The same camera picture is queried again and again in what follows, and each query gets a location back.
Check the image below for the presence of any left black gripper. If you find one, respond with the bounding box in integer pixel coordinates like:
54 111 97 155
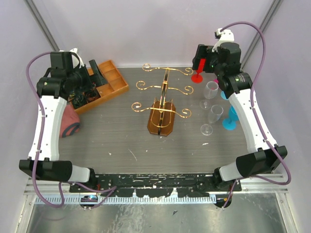
68 59 108 94

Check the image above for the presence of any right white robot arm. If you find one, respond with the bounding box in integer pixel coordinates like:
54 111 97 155
192 42 288 191

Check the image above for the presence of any black coiled item beside tray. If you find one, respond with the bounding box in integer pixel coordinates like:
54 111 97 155
69 91 87 109

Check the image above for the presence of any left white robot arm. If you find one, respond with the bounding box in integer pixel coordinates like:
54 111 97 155
19 48 100 192

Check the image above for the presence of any clear wine glass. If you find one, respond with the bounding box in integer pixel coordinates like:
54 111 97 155
199 81 219 110
200 105 224 136

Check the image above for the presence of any light blue plastic wine glass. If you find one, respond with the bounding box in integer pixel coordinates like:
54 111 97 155
221 91 228 100

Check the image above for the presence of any wooden compartment tray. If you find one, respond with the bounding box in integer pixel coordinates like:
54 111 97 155
75 60 129 115

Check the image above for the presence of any clear front wine glass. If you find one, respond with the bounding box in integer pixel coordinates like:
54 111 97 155
200 105 224 136

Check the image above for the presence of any gold wire wine glass rack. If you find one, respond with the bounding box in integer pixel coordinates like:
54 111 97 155
131 64 194 136

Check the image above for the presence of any red plastic wine glass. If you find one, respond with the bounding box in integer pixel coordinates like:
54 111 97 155
191 58 206 83

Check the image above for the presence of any black coiled item on tray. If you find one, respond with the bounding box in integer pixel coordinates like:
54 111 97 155
84 89 100 103

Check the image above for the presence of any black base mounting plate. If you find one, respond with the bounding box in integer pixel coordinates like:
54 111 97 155
69 173 242 198

